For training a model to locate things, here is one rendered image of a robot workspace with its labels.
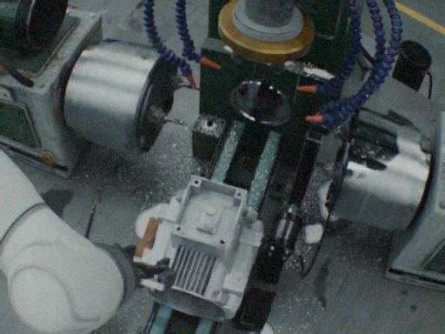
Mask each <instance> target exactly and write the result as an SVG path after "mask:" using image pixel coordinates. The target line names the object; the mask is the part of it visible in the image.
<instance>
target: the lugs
mask: <svg viewBox="0 0 445 334"><path fill-rule="evenodd" d="M186 190H187V188H186V189H182V190H178V191H177V193H176V198H175V200H176V201H177V202H178V203H180V204H181V203H182V201H183V198H184V195H185V193H186ZM257 217H258V212H257V211H256V210H254V209H253V208H252V207H245V212H244V213H243V218H242V220H243V221H244V222H245V223H246V224H255V223H256V220H257ZM229 298H230V295H228V294H225V293H224V292H223V291H214V292H213V294H212V297H211V299H210V301H211V302H212V303H214V304H217V305H227V304H228V301H229ZM151 299H152V300H153V301H155V302H157V303H158V304H164V303H162V302H160V301H159V300H157V299H155V298H153V297H152V298H151ZM211 319H213V320H214V321H218V322H223V321H224V319H225V318H223V317H220V318H211Z"/></svg>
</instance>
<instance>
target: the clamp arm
mask: <svg viewBox="0 0 445 334"><path fill-rule="evenodd" d="M322 142H323V135H322V134H321V133H319V132H316V131H312V130H308V131H307V134H306V139H305V143H304V146H303V148H302V154H301V158H300V161H299V164H298V167H297V170H296V175H295V179H294V183H293V185H292V189H291V192H290V194H289V200H288V204H287V207H286V210H288V209H289V207H290V206H291V207H290V209H291V210H292V209H294V207H296V208H295V210H296V213H298V212H299V210H300V208H301V205H302V202H303V200H304V198H305V196H306V193H307V190H308V187H309V182H310V179H311V177H312V175H313V172H314V169H315V162H316V159H317V157H318V154H319V151H320V149H321V147H322Z"/></svg>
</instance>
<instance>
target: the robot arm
mask: <svg viewBox="0 0 445 334"><path fill-rule="evenodd" d="M112 245H113V246H112ZM112 245H109V246H108V245H107V244H106V243H102V242H100V241H99V242H94V243H92V242H91V241H90V240H89V239H87V238H86V237H83V236H82V235H80V234H79V233H78V232H76V231H75V230H73V229H72V228H71V227H69V226H68V225H67V224H66V223H65V222H64V221H63V220H62V219H61V218H60V217H58V216H57V214H56V213H54V211H53V210H51V209H50V207H49V206H48V205H47V204H46V203H45V202H44V201H43V200H42V198H41V197H40V196H39V194H38V192H37V191H36V189H35V188H34V185H33V184H32V183H31V181H30V180H29V179H28V178H27V177H26V176H25V175H24V174H23V172H22V171H21V170H19V168H18V167H17V166H16V164H14V163H13V162H12V160H11V159H10V158H9V157H8V156H6V154H5V153H4V152H3V151H2V150H1V149H0V268H1V270H2V271H3V273H4V274H5V275H6V277H7V278H8V290H9V296H10V301H11V304H12V307H13V309H14V311H15V312H16V314H17V315H18V317H19V318H20V319H21V320H22V321H23V322H24V323H25V324H26V325H27V326H29V327H30V328H31V329H32V330H33V331H36V332H38V333H41V334H84V333H87V332H90V331H93V330H95V329H97V328H99V327H100V326H102V325H103V324H105V323H106V322H108V320H110V318H111V317H113V315H114V314H116V313H115V312H116V311H117V309H119V308H120V307H122V306H124V305H125V304H126V303H128V301H129V300H130V299H131V297H132V295H133V293H134V291H135V290H136V289H138V288H145V285H147V286H150V287H151V288H150V290H151V291H154V292H155V294H157V295H158V296H163V293H164V291H165V290H167V289H169V288H171V287H172V286H174V285H175V281H176V276H177V273H178V271H176V270H174V269H171V268H170V267H169V265H170V258H169V257H166V258H163V259H162V260H160V261H159V260H158V261H156V265H150V264H143V263H140V262H134V261H133V259H134V256H135V251H136V246H135V245H133V244H132V245H130V246H128V245H127V246H124V247H122V248H121V245H120V244H118V243H113V244H112ZM120 248H121V249H120Z"/></svg>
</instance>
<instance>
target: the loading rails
mask: <svg viewBox="0 0 445 334"><path fill-rule="evenodd" d="M235 121H236V123H235ZM238 122H239V123H238ZM238 122H237V120H234V117H231V116H229V119H228V121H227V123H226V126H225V128H224V131H223V133H222V134H221V138H220V141H219V143H218V146H217V148H216V152H214V154H213V157H212V158H211V162H208V161H206V162H205V164H204V166H203V169H202V172H201V177H203V178H205V179H208V180H211V179H212V181H214V180H218V181H219V180H220V181H219V182H223V184H227V185H231V186H235V187H237V188H240V189H244V190H247V191H248V195H249V196H248V197H246V200H245V203H246V206H245V207H250V206H251V207H252V208H253V209H254V210H256V211H257V212H258V217H257V220H258V221H262V215H263V212H264V210H265V207H266V204H267V202H268V199H269V198H272V199H275V200H277V201H280V202H281V201H282V199H283V195H284V192H285V190H286V187H287V185H286V184H280V183H278V182H275V180H276V174H277V172H278V169H279V166H280V163H281V160H282V155H283V149H284V145H285V141H286V137H287V133H286V132H283V134H281V133H277V132H274V131H273V133H272V131H270V132H269V135H268V138H267V141H266V143H267V142H269V141H270V142H269V144H268V145H267V144H265V146H264V151H263V152H264V153H263V152H262V154H263V155H262V157H261V158H260V161H261V162H259V164H258V166H257V171H258V173H259V172H260V173H261V174H260V173H259V174H257V171H256V173H254V172H251V171H248V170H242V169H239V168H236V166H237V164H238V162H239V158H240V156H241V154H242V147H243V139H244V132H245V126H246V124H245V123H244V122H240V121H238ZM238 124H239V125H238ZM237 125H238V126H237ZM240 125H242V126H240ZM235 126H236V127H235ZM243 126H244V127H243ZM230 127H232V129H231V128H230ZM233 128H235V129H233ZM238 128H239V129H238ZM232 130H233V132H232ZM241 131H242V132H241ZM231 132H232V135H233V136H234V140H233V138H232V137H233V136H232V135H231ZM228 133H229V134H228ZM234 133H235V135H234ZM274 133H275V135H274ZM271 134H272V136H271ZM236 135H237V137H236ZM273 135H274V136H273ZM277 136H278V137H277ZM225 137H226V138H225ZM273 137H274V138H275V140H273ZM229 138H232V139H230V140H231V141H230V140H229ZM276 138H277V140H276ZM279 139H281V140H280V141H279ZM227 140H229V141H227ZM232 141H234V142H232ZM271 141H272V143H271ZM278 141H279V142H278ZM225 142H226V143H225ZM228 142H229V143H228ZM236 142H238V143H237V144H236ZM224 143H225V144H224ZM271 144H272V145H274V146H272V145H271ZM230 145H232V146H230ZM235 145H236V146H235ZM225 146H226V147H225ZM232 147H233V149H232ZM234 147H235V148H234ZM273 147H274V148H273ZM277 147H278V148H277ZM225 148H226V150H225ZM231 149H232V150H231ZM268 149H269V150H268ZM229 150H231V151H229ZM234 150H235V151H236V152H235V153H234ZM267 150H268V151H267ZM226 151H227V152H226ZM224 152H225V153H226V154H227V155H225V153H224ZM223 153H224V154H223ZM232 153H233V154H232ZM222 154H223V155H222ZM228 154H229V156H228ZM230 154H232V155H233V156H232V155H230ZM273 157H274V159H273ZM266 158H267V160H268V161H267V160H265V159H266ZM271 158H272V159H271ZM224 160H226V161H224ZM263 160H265V161H263ZM271 160H273V162H272V161H271ZM227 162H228V164H227ZM264 162H265V163H264ZM219 164H220V166H219ZM266 164H267V165H266ZM272 164H273V165H272ZM221 165H222V166H221ZM227 165H228V169H227V170H226V168H227ZM214 166H215V167H214ZM223 166H225V167H223ZM271 166H272V167H271ZM263 167H265V168H263ZM217 168H219V169H218V170H219V171H218V170H217ZM221 168H222V170H221ZM262 168H263V169H262ZM213 169H215V170H213ZM260 169H261V170H260ZM224 170H226V171H224ZM266 170H268V171H267V172H269V173H266ZM269 170H270V171H269ZM212 171H213V173H214V176H213V174H212ZM214 171H215V172H214ZM221 174H222V176H221ZM254 174H255V176H256V177H257V176H259V177H261V176H262V177H261V178H260V179H259V177H257V178H256V179H255V176H254ZM256 174H257V175H256ZM263 175H265V177H263ZM211 177H212V178H211ZM224 177H226V178H224ZM214 178H215V179H214ZM252 180H253V181H254V182H253V185H252ZM218 181H216V182H218ZM266 181H268V182H266ZM219 182H218V183H219ZM255 182H256V183H255ZM263 182H264V183H263ZM257 185H259V186H257ZM264 185H265V187H264ZM256 186H257V187H256ZM262 186H263V187H264V189H262V188H263V187H262ZM251 187H254V190H252V189H251ZM256 192H257V193H258V195H260V196H258V195H256ZM252 195H253V196H254V197H252ZM255 198H258V199H257V200H255ZM251 199H252V200H251ZM250 200H251V201H253V202H252V203H251V204H250ZM258 201H259V203H258ZM257 207H258V208H257ZM266 241H267V240H265V239H264V240H261V244H260V245H259V248H258V254H257V256H258V257H263V254H264V252H265V249H264V246H265V244H266ZM245 302H246V297H243V298H242V302H241V304H240V305H239V308H238V310H236V313H239V314H241V313H242V308H243V306H244V304H245ZM152 304H153V306H152V308H151V310H150V314H149V315H148V319H147V322H146V325H145V326H144V327H142V326H139V327H138V328H137V329H138V330H137V332H136V334H218V332H219V330H220V329H221V326H222V324H223V322H218V321H214V320H213V319H210V318H205V319H204V318H203V317H201V318H200V321H199V323H198V324H193V323H191V322H189V321H186V320H183V319H181V318H178V315H179V313H180V311H177V310H174V309H173V308H171V309H170V307H169V306H167V305H165V304H158V303H157V302H155V301H153V302H152Z"/></svg>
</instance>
